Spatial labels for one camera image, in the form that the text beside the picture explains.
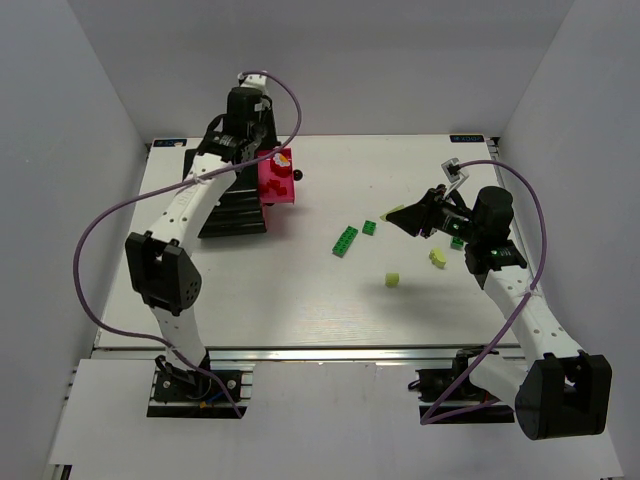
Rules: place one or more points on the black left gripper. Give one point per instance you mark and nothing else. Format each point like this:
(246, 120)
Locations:
(232, 198)

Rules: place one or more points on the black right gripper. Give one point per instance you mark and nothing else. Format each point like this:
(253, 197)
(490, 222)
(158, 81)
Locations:
(428, 215)

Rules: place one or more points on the pale yellow studded lego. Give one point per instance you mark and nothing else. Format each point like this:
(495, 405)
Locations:
(437, 258)

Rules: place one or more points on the green upturned lego brick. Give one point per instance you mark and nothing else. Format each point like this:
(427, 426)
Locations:
(457, 243)

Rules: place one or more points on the red yellow lego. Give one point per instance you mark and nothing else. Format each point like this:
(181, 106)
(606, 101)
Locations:
(280, 165)

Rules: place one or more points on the pink top drawer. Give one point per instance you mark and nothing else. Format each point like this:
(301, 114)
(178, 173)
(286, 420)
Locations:
(265, 175)

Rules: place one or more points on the tiny red lego cube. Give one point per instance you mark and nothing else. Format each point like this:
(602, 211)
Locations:
(270, 188)

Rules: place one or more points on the pale yellow lego brick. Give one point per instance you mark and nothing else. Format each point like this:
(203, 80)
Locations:
(392, 279)

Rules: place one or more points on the long green lego brick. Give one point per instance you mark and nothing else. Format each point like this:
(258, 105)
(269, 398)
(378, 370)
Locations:
(344, 242)

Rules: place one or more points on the black pink drawer cabinet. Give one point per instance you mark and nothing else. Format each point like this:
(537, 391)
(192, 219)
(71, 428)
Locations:
(239, 211)

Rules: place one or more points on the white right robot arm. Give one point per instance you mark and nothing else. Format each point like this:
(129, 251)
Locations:
(564, 391)

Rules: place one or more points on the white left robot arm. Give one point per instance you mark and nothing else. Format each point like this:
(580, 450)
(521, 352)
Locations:
(160, 259)

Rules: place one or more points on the small green square lego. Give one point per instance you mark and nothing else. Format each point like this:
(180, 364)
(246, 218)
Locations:
(369, 228)

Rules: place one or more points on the left blue corner label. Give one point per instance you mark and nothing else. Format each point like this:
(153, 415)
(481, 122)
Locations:
(169, 143)

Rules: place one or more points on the blue corner label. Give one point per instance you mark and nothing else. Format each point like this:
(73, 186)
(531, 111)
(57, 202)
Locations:
(466, 138)
(169, 143)

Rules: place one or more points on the right blue corner label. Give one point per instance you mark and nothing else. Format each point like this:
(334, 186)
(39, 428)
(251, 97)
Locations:
(466, 138)

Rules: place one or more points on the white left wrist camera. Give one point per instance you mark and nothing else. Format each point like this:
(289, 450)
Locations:
(254, 81)

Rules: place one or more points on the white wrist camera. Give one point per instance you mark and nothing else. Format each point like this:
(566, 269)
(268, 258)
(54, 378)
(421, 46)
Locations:
(254, 81)
(454, 172)

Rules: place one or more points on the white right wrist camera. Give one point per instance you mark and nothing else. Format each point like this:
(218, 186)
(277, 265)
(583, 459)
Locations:
(454, 172)

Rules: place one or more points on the aluminium table frame rail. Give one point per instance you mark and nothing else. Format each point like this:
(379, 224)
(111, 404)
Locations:
(283, 295)

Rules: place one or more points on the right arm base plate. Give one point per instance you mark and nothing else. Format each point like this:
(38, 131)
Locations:
(429, 383)

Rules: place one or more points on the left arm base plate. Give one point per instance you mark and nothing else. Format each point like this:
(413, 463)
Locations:
(177, 393)

